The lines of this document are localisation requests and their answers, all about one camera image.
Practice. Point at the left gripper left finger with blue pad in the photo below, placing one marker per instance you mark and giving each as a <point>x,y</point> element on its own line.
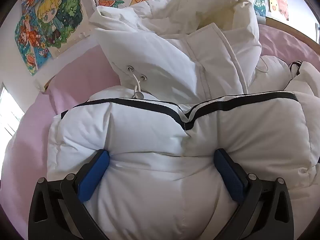
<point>58,209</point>

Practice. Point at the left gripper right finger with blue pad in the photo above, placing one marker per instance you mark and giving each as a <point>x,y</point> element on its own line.
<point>264,207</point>

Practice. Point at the white puffer jacket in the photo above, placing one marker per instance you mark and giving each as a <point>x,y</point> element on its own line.
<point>192,80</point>

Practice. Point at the window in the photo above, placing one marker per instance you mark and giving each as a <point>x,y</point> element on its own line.
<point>10,117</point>

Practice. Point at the pink bed sheet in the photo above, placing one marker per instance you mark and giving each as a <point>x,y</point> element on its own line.
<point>25,159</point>

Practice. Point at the red-haired mermaid drawing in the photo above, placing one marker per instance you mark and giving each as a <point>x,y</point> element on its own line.
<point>31,43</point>

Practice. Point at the blond boy green drawing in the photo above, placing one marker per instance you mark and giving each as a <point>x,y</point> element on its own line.
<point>63,23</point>

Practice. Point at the wooden bed frame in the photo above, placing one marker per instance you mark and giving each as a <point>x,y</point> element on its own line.
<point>292,31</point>

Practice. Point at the white pipe on wall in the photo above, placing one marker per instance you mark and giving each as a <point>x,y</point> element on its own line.
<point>317,29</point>

